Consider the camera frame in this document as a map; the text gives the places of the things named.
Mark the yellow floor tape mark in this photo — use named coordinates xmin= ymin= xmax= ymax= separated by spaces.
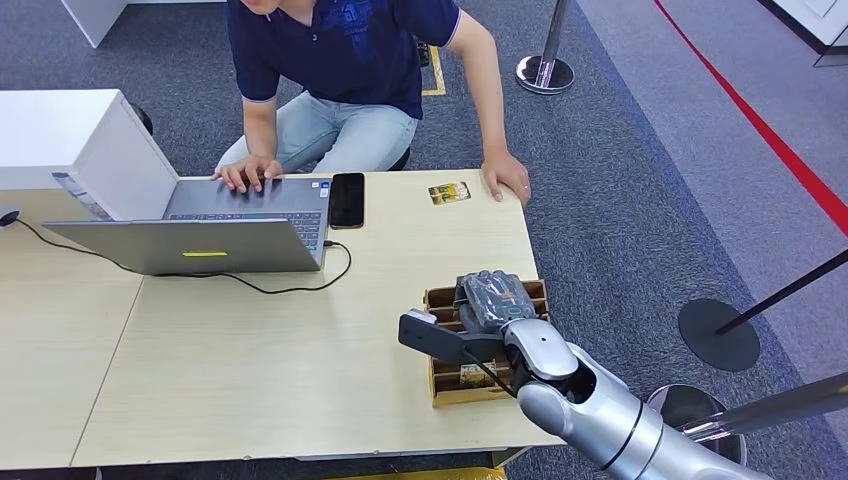
xmin=421 ymin=45 xmax=448 ymax=98

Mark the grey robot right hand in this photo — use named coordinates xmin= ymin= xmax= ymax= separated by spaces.
xmin=453 ymin=269 xmax=539 ymax=337

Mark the person's left hand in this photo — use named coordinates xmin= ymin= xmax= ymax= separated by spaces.
xmin=480 ymin=152 xmax=533 ymax=209

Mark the dark grey wrist camera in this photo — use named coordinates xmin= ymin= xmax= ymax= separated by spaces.
xmin=396 ymin=309 xmax=509 ymax=366

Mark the black round wheel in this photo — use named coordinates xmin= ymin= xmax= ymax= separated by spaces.
xmin=129 ymin=101 xmax=156 ymax=138

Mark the wooden slotted card holder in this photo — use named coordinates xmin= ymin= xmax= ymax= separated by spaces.
xmin=423 ymin=278 xmax=552 ymax=409

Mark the black laptop cable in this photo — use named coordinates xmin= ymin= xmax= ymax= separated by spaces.
xmin=13 ymin=218 xmax=354 ymax=297

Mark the person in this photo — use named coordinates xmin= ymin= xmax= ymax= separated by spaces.
xmin=211 ymin=0 xmax=533 ymax=208

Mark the red floor tape line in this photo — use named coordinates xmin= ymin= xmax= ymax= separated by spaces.
xmin=651 ymin=0 xmax=848 ymax=238

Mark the chrome stanchion with round base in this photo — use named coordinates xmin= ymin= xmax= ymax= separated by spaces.
xmin=644 ymin=370 xmax=848 ymax=468
xmin=515 ymin=0 xmax=577 ymax=97

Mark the black smartphone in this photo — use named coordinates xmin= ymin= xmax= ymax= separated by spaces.
xmin=328 ymin=172 xmax=367 ymax=231

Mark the yellow green card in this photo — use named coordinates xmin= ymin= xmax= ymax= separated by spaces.
xmin=427 ymin=181 xmax=473 ymax=207
xmin=458 ymin=360 xmax=499 ymax=388

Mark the person's right hand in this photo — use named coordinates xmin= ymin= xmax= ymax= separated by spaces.
xmin=211 ymin=155 xmax=285 ymax=196

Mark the black stanchion with round base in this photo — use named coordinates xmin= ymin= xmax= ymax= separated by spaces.
xmin=677 ymin=248 xmax=848 ymax=374

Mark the white counter with dark base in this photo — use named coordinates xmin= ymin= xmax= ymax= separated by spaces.
xmin=758 ymin=0 xmax=848 ymax=70

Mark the white box cabinet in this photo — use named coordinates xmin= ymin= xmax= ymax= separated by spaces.
xmin=0 ymin=89 xmax=181 ymax=223

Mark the grey laptop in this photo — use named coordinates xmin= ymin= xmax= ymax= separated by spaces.
xmin=42 ymin=174 xmax=333 ymax=277

